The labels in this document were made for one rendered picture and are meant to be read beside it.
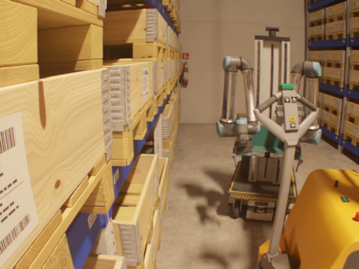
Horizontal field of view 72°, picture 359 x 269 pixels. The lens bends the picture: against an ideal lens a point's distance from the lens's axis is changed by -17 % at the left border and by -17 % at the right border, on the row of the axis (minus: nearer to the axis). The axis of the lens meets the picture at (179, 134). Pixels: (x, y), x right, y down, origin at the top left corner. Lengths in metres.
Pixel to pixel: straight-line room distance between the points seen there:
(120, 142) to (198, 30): 5.99
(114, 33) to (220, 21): 5.20
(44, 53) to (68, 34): 0.07
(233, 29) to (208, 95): 1.71
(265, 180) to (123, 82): 2.34
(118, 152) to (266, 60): 2.07
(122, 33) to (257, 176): 1.98
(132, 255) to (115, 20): 1.36
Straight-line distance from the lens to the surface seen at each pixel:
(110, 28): 1.88
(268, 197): 2.74
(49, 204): 0.42
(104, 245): 1.01
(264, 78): 2.82
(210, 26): 6.87
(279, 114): 1.48
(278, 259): 1.77
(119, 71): 0.94
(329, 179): 1.78
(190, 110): 6.92
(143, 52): 1.82
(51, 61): 0.65
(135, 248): 1.16
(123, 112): 0.95
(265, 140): 2.84
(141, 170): 1.84
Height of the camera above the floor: 1.54
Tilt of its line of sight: 15 degrees down
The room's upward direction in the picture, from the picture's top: straight up
